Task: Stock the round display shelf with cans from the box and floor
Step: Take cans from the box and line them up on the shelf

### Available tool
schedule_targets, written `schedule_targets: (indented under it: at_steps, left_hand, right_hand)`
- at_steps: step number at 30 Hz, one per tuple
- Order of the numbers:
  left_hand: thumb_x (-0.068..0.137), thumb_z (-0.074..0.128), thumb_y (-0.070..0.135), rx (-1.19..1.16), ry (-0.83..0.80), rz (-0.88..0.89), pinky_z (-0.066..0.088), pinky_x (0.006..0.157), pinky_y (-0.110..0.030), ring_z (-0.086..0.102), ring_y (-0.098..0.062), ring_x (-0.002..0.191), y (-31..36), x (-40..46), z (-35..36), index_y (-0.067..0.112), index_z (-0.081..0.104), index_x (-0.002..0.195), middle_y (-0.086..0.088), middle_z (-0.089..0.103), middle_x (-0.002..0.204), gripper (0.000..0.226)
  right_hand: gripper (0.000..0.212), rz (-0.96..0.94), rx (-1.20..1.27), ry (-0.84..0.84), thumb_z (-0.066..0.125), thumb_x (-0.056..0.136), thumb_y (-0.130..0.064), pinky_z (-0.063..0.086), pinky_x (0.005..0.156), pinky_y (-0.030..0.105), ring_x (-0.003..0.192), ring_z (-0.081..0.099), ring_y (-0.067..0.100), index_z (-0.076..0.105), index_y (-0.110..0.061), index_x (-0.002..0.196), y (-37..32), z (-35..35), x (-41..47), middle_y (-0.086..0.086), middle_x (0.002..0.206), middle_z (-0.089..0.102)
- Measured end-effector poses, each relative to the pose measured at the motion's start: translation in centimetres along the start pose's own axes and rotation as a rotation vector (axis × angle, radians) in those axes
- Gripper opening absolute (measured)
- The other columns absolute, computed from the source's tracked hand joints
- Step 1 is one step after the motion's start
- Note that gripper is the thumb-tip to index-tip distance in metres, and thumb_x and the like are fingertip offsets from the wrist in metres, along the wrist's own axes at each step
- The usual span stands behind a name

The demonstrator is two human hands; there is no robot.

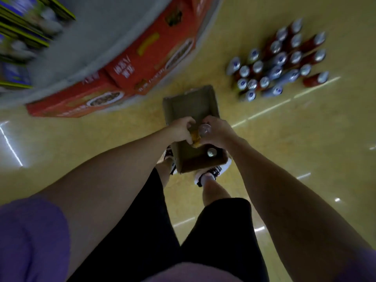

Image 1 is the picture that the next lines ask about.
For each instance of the person's left hand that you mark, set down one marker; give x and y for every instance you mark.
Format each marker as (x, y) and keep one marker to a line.
(182, 130)

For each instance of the person's right hand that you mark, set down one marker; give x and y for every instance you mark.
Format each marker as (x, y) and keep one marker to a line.
(221, 135)

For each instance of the gold can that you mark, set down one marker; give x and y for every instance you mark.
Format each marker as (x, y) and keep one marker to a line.
(202, 130)

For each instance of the brown cardboard box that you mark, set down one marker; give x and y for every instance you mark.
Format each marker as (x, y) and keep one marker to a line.
(191, 105)

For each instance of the cluster of cans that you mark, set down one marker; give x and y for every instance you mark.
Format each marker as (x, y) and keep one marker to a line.
(276, 71)

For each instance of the round wooden shelf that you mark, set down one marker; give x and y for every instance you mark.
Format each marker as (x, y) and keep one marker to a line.
(102, 32)

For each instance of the person's right forearm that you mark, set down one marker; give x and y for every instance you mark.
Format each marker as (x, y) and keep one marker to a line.
(288, 208)

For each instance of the person's left forearm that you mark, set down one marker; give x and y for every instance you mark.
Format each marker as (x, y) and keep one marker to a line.
(111, 179)

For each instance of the person's left white shoe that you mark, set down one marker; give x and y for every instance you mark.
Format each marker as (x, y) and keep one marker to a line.
(170, 157)

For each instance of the person's white shoe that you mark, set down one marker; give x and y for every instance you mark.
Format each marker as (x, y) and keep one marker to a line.
(170, 157)
(217, 170)

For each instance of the person's right white shoe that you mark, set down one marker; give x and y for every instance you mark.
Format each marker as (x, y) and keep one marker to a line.
(217, 170)

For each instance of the person's left leg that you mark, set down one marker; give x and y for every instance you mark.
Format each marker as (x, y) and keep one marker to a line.
(163, 173)

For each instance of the person's leg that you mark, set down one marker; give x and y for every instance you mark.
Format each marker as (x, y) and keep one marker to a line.
(213, 190)
(163, 173)

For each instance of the person's right leg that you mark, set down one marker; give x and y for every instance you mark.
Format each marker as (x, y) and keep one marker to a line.
(213, 190)

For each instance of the red porridge print carton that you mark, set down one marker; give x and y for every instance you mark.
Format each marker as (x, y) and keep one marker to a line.
(205, 8)
(76, 99)
(152, 49)

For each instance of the purple shirt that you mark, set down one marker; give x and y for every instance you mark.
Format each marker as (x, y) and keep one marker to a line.
(32, 240)

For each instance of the row of yellow orange cartons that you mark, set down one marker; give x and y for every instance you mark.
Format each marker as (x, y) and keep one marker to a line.
(17, 32)

